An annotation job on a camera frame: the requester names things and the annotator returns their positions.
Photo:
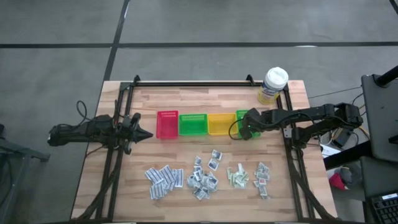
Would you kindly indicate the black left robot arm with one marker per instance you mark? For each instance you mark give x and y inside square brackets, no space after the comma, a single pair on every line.
[81,130]

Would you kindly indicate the black power adapter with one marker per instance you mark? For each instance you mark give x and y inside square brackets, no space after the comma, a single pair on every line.
[342,139]

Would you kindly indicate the blue striped bandage wrapper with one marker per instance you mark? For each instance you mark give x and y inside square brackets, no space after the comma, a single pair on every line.
[179,178]
[162,189]
[171,185]
[154,175]
[154,192]
[168,174]

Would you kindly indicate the grey side table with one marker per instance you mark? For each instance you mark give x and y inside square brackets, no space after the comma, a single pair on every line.
[382,118]

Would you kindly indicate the yellow plastic basket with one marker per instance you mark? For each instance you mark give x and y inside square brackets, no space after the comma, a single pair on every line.
[222,124]

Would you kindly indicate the alcohol antiseptic pad packet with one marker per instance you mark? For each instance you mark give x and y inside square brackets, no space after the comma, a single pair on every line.
[213,164]
[198,194]
[190,182]
[206,193]
[214,186]
[199,172]
[209,177]
[217,155]
[198,160]

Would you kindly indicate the white paper sheet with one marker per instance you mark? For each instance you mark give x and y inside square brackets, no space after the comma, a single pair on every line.
[329,151]

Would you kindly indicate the black diagonal beam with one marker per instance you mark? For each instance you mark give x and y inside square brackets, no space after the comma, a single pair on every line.
[348,155]

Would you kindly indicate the black pole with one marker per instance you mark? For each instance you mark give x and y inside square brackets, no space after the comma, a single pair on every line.
[387,77]

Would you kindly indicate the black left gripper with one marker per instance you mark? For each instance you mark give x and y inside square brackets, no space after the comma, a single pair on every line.
[129,133]

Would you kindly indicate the white narrow packet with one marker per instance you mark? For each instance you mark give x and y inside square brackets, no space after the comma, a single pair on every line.
[240,168]

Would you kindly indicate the black keyboard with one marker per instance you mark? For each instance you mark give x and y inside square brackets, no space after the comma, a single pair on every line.
[385,208]

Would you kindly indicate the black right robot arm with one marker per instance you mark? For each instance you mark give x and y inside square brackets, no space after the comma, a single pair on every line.
[311,113]

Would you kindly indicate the grey desk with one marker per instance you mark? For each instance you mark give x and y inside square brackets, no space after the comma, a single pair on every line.
[373,174]

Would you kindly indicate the Lysol wipes canister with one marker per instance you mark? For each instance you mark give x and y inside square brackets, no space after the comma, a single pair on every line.
[273,85]

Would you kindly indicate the green plastic basket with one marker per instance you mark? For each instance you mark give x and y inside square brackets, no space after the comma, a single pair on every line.
[239,112]
[192,124]

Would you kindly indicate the red plastic basket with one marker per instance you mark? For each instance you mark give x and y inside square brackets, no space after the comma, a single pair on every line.
[167,124]

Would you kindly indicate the grey cloth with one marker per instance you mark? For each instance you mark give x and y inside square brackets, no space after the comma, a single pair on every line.
[351,174]

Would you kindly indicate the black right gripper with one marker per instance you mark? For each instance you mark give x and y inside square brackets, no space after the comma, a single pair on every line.
[253,119]

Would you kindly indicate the grey metal stand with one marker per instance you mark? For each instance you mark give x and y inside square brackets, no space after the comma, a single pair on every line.
[18,155]

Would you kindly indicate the red cloth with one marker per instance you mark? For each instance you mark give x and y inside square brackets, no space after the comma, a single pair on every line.
[337,182]

